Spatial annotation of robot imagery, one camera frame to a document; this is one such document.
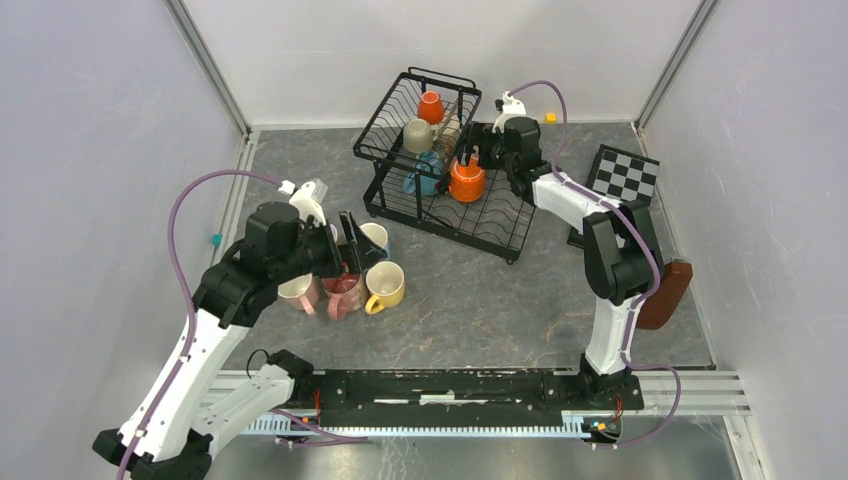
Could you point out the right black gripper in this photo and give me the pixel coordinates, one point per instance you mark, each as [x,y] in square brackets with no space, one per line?
[478,134]

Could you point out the pink speckled mug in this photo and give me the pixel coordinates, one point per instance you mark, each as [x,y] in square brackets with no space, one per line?
[345,293]

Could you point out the pink faceted mug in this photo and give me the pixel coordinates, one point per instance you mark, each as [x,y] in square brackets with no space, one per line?
[302,293]

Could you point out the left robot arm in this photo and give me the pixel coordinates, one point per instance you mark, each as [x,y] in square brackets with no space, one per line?
[170,435]

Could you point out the brown wooden stand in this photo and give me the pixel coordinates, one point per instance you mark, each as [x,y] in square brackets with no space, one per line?
[658,309]

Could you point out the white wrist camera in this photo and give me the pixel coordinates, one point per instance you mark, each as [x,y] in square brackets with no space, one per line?
[508,107]
[307,200]

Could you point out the checkerboard calibration board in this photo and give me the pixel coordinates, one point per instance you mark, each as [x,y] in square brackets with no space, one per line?
[622,175]

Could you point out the beige grey mug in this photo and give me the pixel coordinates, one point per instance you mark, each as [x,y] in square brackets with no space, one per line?
[419,136]

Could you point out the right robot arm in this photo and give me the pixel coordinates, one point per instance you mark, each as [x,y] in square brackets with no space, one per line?
[620,253]

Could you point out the blue ribbed mug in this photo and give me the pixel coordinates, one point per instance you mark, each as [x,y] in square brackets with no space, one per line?
[425,180]

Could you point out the light blue faceted mug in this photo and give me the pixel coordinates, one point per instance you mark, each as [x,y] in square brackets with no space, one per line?
[377,234]

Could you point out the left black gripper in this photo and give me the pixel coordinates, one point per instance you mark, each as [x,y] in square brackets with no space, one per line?
[355,256]

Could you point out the orange cup top rack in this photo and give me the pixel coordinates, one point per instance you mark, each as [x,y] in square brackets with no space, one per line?
[431,107]

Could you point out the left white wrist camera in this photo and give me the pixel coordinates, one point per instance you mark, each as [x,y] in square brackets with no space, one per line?
[307,200]

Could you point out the black wire dish rack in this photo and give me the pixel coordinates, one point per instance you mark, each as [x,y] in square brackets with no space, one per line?
[497,223]

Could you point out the white patterned mug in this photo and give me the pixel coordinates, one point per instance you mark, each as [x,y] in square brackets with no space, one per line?
[447,134]

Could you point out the orange cup rack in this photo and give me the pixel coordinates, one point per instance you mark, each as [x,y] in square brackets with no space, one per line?
[467,182]
[431,107]

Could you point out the yellow mug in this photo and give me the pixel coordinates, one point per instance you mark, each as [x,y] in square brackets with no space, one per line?
[386,283]

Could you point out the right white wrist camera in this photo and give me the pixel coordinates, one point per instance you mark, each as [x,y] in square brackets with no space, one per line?
[508,107]

